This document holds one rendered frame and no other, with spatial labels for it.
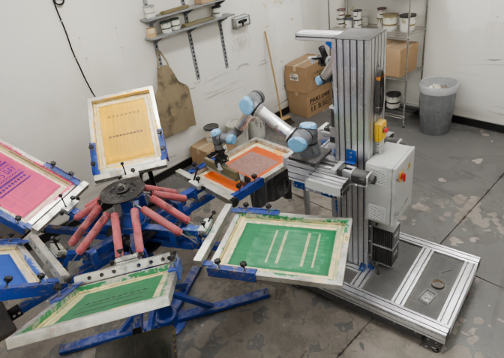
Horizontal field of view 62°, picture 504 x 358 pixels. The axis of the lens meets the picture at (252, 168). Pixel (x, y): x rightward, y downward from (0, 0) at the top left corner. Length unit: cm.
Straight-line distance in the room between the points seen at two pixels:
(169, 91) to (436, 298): 360
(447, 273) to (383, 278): 48
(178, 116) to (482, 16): 378
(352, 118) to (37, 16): 309
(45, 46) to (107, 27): 66
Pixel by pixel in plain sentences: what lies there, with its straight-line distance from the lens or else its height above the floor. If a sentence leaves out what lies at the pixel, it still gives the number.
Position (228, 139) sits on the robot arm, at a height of 137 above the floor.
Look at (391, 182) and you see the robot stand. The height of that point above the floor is 113.
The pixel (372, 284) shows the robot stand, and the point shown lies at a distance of 345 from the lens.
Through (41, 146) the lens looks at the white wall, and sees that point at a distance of 478.
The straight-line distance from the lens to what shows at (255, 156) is 364.
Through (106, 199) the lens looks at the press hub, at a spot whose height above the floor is 131.
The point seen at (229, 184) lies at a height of 96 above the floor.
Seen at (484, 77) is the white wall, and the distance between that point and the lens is 600.
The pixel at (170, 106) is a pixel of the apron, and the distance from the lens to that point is 527.
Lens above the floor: 271
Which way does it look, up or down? 30 degrees down
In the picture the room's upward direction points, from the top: 9 degrees counter-clockwise
